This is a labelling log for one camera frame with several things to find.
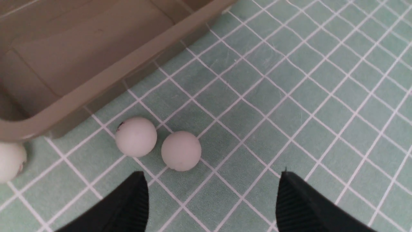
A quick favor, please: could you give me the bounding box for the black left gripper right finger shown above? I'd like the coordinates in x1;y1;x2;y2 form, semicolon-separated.
276;171;373;232

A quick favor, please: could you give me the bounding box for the white table-tennis ball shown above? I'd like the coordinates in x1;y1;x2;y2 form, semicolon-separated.
161;131;201;172
0;142;27;183
115;117;157;158

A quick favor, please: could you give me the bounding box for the brown plastic bin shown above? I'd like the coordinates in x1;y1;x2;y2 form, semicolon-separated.
0;0;236;143

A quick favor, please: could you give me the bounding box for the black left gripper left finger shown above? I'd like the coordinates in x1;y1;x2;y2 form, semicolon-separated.
58;171;150;232

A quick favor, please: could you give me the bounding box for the green checkered tablecloth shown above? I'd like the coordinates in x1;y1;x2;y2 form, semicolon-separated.
1;0;412;232

